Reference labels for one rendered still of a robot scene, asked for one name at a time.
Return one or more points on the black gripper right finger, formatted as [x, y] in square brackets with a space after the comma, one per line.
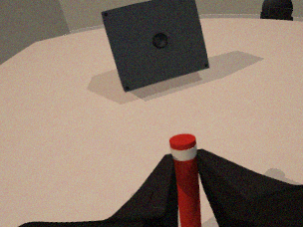
[243, 198]

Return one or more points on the dark grey square panel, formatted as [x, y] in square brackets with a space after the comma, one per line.
[154, 41]

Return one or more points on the red peg with white band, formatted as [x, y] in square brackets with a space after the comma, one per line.
[183, 149]

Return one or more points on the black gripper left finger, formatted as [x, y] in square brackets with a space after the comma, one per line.
[154, 205]

